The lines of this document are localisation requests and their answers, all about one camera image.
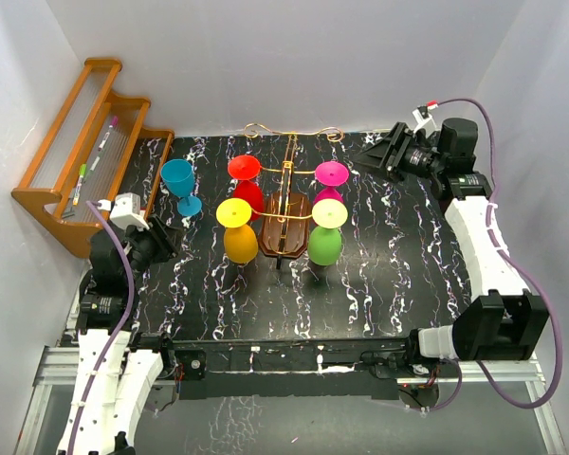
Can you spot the yellow orange wine glass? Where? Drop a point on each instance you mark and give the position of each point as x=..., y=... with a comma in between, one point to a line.
x=240, y=241

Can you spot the green capped marker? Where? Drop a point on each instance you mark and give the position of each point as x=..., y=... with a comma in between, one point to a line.
x=78, y=188

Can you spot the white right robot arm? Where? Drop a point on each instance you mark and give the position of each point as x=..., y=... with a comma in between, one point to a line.
x=504, y=320

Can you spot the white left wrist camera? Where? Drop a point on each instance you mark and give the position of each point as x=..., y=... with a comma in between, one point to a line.
x=125, y=211

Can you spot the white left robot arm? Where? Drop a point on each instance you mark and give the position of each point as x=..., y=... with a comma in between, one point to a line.
x=116, y=368

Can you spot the green wine glass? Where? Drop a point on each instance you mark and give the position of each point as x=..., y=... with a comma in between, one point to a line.
x=325, y=242

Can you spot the brown wooden rack base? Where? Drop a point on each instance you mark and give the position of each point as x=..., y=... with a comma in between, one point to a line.
x=287, y=239

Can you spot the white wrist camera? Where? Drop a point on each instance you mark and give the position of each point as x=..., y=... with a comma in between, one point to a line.
x=424, y=119
x=125, y=211

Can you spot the aluminium frame rail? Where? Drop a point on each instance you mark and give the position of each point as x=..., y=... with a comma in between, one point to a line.
x=318, y=368

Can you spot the blue wine glass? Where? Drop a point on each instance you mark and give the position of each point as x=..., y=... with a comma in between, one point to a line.
x=178, y=177

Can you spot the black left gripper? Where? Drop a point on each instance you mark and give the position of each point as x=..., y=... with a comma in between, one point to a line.
x=160, y=235

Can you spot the purple capped marker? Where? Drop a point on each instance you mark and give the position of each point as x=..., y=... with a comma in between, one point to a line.
x=111, y=127

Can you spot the gold wire glass rack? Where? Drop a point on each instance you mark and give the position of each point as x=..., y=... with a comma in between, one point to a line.
x=288, y=170

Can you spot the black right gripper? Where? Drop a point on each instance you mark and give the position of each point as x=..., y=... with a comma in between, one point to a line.
x=388, y=153

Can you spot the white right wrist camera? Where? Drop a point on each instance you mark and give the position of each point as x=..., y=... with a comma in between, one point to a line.
x=424, y=119

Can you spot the orange wooden tiered shelf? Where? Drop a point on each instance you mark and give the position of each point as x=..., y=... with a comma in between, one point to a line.
x=130, y=160

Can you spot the red wine glass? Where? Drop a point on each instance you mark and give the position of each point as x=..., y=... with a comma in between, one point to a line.
x=244, y=169

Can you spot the magenta wine glass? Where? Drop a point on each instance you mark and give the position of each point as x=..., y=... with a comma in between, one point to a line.
x=331, y=174

